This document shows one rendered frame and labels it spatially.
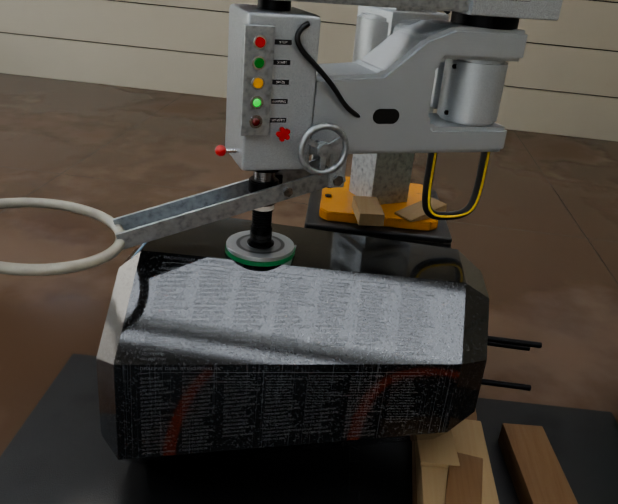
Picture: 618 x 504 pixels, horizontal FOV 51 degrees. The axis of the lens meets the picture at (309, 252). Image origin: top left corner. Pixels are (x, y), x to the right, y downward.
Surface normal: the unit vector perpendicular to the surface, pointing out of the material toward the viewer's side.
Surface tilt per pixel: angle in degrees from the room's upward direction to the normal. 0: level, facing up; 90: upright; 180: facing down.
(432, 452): 0
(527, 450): 0
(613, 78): 90
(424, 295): 45
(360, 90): 90
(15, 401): 0
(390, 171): 90
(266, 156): 90
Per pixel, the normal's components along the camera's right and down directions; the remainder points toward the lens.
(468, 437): 0.08, -0.90
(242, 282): 0.02, -0.35
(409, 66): 0.33, 0.42
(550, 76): -0.12, 0.41
